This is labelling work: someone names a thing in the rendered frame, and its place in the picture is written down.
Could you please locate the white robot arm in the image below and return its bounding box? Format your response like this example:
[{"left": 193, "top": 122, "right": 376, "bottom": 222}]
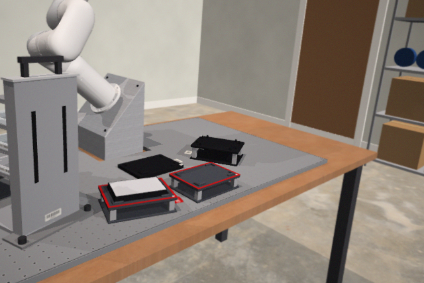
[{"left": 26, "top": 0, "right": 121, "bottom": 113}]

